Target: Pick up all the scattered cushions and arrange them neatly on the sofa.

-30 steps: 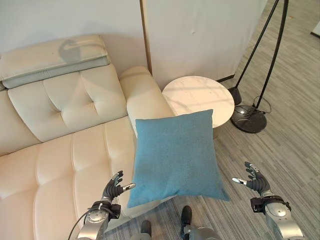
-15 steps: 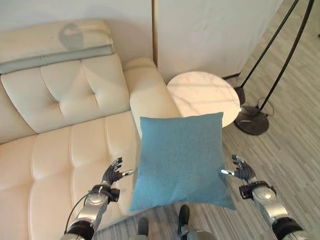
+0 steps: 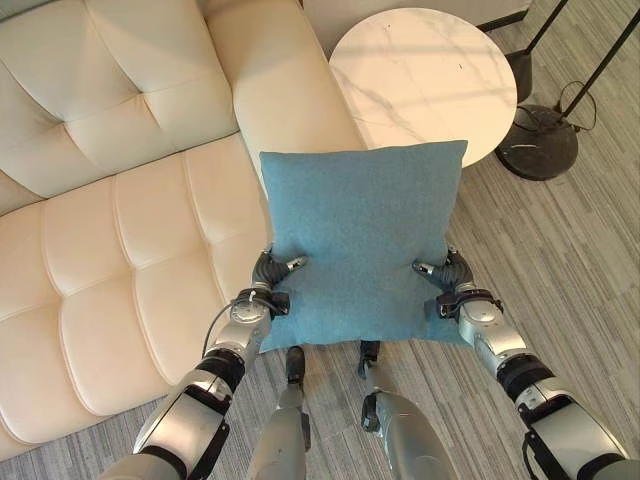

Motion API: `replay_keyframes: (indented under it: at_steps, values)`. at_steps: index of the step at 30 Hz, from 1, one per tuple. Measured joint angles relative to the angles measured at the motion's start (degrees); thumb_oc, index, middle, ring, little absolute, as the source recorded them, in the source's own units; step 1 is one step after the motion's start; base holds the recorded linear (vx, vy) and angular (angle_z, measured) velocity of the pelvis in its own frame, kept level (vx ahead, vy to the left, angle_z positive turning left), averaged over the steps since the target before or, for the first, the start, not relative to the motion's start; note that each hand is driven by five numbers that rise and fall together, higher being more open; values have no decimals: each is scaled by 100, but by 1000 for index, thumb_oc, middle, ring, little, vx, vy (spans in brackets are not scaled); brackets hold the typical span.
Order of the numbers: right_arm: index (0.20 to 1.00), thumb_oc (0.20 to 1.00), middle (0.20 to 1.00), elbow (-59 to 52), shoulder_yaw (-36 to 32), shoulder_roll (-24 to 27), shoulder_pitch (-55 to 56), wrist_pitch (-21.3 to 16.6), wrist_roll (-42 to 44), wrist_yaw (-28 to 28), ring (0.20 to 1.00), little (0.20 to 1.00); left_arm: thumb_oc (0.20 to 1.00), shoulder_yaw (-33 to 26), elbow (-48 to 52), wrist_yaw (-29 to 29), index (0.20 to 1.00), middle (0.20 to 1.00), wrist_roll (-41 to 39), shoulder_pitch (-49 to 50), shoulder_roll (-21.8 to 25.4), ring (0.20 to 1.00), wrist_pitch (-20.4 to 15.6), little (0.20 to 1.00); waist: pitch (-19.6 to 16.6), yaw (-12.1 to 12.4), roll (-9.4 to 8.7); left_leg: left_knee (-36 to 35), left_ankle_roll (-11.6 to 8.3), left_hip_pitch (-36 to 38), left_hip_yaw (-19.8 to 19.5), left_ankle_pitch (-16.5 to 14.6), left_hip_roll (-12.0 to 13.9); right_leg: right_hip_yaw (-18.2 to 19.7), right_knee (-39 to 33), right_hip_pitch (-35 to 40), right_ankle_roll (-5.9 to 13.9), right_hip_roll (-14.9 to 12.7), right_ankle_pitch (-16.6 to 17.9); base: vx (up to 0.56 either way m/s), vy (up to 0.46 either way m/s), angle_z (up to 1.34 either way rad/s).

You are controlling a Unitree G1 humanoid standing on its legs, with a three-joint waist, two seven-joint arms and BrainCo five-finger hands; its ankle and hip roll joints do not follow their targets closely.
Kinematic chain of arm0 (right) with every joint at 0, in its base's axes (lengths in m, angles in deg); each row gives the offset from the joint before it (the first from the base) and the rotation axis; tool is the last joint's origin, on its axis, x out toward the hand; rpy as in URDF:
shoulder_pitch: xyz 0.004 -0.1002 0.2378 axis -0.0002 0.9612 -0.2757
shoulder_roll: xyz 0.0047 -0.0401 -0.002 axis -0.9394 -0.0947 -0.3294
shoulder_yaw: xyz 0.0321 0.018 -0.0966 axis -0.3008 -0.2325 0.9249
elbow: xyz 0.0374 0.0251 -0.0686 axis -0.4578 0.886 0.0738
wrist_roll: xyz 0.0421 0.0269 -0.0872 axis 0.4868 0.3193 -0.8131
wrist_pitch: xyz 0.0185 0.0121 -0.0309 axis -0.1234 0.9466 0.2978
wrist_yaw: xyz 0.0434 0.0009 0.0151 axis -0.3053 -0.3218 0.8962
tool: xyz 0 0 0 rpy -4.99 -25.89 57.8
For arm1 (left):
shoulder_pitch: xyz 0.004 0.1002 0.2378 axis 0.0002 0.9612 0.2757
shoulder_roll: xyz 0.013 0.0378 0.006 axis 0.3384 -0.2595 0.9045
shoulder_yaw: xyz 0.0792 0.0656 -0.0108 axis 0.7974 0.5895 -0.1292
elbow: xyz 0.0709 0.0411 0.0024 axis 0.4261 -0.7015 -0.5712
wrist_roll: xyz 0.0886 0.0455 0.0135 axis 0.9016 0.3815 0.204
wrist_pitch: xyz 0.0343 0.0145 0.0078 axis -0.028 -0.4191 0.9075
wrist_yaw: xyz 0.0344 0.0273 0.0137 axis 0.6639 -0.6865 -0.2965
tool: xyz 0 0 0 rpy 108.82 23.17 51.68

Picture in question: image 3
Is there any black floor lamp base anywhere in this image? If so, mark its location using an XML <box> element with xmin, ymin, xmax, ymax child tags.
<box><xmin>503</xmin><ymin>49</ymin><xmax>534</xmax><ymax>106</ymax></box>
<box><xmin>494</xmin><ymin>104</ymin><xmax>580</xmax><ymax>181</ymax></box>

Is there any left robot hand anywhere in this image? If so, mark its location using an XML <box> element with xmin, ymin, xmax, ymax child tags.
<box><xmin>251</xmin><ymin>251</ymin><xmax>309</xmax><ymax>291</ymax></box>

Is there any blue square cushion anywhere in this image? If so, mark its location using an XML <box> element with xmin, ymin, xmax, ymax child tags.
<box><xmin>258</xmin><ymin>139</ymin><xmax>473</xmax><ymax>354</ymax></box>

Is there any black lamp cable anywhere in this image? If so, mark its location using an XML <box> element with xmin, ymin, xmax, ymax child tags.
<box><xmin>514</xmin><ymin>79</ymin><xmax>599</xmax><ymax>134</ymax></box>

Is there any round white marble table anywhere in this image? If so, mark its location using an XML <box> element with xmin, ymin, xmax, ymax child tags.
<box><xmin>328</xmin><ymin>8</ymin><xmax>518</xmax><ymax>169</ymax></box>

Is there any cream leather sofa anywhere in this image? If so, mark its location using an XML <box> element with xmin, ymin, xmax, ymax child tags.
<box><xmin>0</xmin><ymin>0</ymin><xmax>370</xmax><ymax>447</ymax></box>

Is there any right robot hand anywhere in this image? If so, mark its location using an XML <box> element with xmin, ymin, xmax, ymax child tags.
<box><xmin>411</xmin><ymin>244</ymin><xmax>474</xmax><ymax>294</ymax></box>

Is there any black floor lamp pole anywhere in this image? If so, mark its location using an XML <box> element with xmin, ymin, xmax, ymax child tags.
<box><xmin>564</xmin><ymin>0</ymin><xmax>640</xmax><ymax>117</ymax></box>
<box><xmin>524</xmin><ymin>0</ymin><xmax>564</xmax><ymax>57</ymax></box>

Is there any left silver robot leg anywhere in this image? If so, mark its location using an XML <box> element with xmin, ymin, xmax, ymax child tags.
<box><xmin>254</xmin><ymin>345</ymin><xmax>314</xmax><ymax>480</ymax></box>

